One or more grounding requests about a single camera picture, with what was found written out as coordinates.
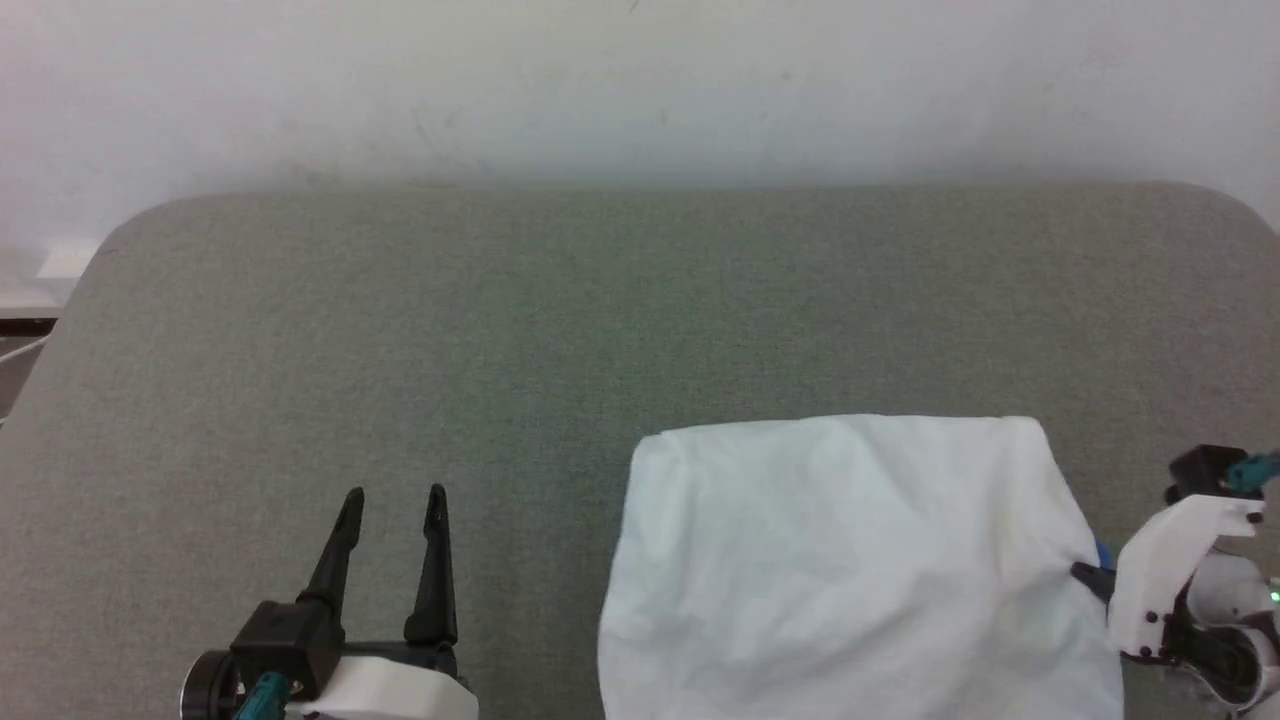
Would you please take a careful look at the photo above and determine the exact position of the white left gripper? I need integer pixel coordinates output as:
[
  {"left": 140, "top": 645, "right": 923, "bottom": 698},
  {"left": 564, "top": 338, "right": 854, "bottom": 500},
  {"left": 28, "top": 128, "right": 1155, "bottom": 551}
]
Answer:
[{"left": 180, "top": 484, "right": 479, "bottom": 720}]

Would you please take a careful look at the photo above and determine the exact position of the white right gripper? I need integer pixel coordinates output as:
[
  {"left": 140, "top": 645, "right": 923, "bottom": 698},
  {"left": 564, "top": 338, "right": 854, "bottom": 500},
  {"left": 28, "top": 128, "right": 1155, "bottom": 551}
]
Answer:
[{"left": 1071, "top": 494, "right": 1267, "bottom": 666}]

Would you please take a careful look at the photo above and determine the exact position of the blue and white garment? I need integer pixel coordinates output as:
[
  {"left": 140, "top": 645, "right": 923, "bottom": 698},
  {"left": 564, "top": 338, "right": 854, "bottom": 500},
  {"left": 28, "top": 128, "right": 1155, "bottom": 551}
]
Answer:
[{"left": 598, "top": 413, "right": 1126, "bottom": 720}]

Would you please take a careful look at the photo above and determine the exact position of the teal left camera cable connector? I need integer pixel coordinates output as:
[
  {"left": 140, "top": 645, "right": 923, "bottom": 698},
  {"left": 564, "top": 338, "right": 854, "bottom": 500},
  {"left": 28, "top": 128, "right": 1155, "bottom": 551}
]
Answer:
[{"left": 235, "top": 672, "right": 293, "bottom": 720}]

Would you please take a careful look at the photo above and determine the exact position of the teal camera cable connector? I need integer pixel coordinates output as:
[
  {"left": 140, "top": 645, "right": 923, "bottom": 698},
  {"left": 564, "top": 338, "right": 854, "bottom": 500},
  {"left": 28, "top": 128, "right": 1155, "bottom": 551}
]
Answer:
[
  {"left": 1225, "top": 452, "right": 1280, "bottom": 494},
  {"left": 235, "top": 672, "right": 293, "bottom": 720}
]

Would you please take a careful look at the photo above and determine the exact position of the teal right camera cable connector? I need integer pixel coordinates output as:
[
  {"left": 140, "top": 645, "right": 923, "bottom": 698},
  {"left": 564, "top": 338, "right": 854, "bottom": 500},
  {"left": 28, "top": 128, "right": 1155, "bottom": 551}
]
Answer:
[{"left": 1225, "top": 452, "right": 1280, "bottom": 494}]

